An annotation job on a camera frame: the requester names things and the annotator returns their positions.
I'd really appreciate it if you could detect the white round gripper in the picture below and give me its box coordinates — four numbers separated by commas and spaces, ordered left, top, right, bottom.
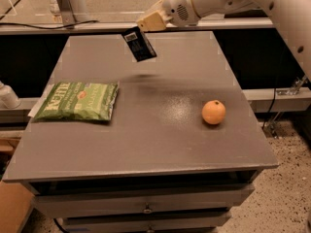
136, 0, 200, 32

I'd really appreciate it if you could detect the dark blue rxbar wrapper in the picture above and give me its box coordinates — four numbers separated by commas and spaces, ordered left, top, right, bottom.
121, 26, 156, 62

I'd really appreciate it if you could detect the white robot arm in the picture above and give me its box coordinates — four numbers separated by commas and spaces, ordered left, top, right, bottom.
136, 0, 311, 79

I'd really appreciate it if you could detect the green jalapeno chip bag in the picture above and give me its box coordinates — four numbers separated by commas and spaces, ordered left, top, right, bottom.
28, 82, 119, 121

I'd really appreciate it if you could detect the orange fruit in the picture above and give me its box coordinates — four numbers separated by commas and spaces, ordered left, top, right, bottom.
201, 100, 226, 125

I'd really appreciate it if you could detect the white pipe at left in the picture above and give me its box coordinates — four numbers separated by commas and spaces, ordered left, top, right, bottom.
0, 81, 20, 109

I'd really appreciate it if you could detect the lower grey drawer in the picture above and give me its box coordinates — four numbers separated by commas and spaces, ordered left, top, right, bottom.
63, 211, 231, 233

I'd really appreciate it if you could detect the grey drawer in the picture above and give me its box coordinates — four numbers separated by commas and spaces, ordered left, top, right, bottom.
33, 184, 255, 217
63, 211, 231, 233

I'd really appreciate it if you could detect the upper grey drawer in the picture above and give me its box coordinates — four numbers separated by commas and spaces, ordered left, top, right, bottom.
33, 184, 255, 217

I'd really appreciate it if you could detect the brown cardboard box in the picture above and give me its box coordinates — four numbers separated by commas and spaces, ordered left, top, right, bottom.
0, 182, 33, 233

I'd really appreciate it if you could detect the grey metal rail frame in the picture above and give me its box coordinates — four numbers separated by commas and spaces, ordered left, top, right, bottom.
0, 17, 274, 35

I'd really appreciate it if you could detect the left metal bracket post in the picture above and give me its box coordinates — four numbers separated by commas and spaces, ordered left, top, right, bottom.
56, 0, 76, 26

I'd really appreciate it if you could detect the black cable on rail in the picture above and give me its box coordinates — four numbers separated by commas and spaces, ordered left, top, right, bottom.
0, 19, 100, 30

